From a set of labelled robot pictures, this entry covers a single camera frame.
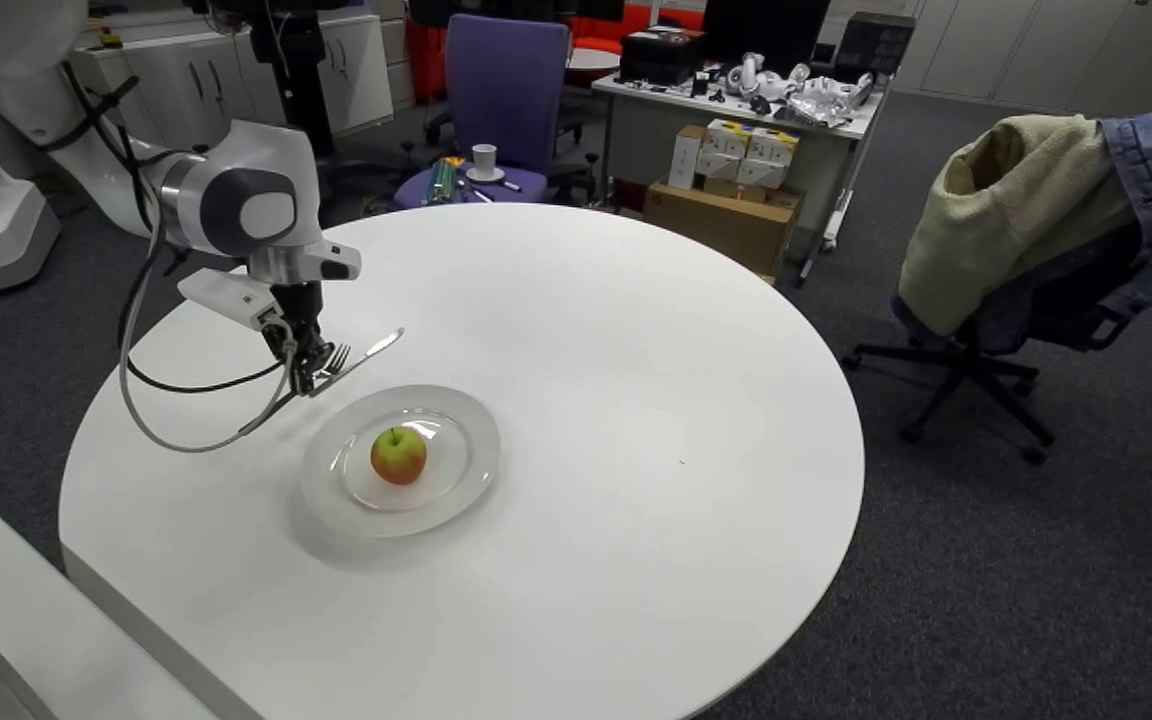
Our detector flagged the beige jacket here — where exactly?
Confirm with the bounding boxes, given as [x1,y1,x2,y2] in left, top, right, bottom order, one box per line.
[896,111,1142,340]

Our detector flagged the grey office desk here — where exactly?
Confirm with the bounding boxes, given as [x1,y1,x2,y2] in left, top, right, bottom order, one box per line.
[588,68,889,290]

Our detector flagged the purple upholstered chair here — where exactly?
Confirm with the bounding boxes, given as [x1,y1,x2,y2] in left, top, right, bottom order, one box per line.
[393,9,577,211]

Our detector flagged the white yellow packages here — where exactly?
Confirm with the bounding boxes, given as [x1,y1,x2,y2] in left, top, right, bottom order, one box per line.
[697,115,807,202]

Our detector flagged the small black monitor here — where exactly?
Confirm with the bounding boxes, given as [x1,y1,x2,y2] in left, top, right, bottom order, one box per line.
[833,9,921,83]

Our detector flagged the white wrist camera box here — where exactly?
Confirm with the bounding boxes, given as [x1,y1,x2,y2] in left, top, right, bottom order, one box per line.
[174,261,291,340]

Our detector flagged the small white carton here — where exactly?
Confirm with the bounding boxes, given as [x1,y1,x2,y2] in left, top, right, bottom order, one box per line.
[663,121,717,195]

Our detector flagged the large cardboard box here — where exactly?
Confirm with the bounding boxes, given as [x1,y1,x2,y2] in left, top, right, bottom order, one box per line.
[640,181,807,284]

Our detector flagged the white round plate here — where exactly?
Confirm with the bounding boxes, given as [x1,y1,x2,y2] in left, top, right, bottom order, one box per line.
[298,382,503,543]

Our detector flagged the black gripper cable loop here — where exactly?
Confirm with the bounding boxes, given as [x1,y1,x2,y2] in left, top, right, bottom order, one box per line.
[112,236,305,462]

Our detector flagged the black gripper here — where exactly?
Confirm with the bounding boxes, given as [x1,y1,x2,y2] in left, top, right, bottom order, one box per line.
[263,278,345,402]

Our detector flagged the white low cabinets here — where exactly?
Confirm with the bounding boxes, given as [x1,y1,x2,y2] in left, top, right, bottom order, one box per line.
[64,9,399,151]

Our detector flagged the black stand pole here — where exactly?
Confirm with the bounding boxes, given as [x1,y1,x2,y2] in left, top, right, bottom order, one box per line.
[253,0,338,161]

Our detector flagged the white clutter pile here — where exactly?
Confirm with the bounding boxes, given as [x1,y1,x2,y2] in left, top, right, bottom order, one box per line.
[692,48,875,134]

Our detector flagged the silver knife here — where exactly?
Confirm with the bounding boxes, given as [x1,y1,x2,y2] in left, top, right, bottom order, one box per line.
[332,323,408,383]

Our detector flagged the black desk bag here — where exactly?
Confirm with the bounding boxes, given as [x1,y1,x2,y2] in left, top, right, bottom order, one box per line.
[618,24,707,93]

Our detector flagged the white robot platform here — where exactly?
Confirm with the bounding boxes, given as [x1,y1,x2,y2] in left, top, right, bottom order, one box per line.
[0,508,268,720]

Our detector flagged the red green apple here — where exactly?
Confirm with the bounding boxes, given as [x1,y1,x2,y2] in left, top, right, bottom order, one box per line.
[369,424,431,491]

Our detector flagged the large black monitor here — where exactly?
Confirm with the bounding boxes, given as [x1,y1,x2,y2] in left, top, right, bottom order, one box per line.
[700,0,837,74]

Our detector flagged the black swivel office chair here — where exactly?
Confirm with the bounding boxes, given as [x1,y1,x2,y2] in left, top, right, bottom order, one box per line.
[842,225,1152,471]

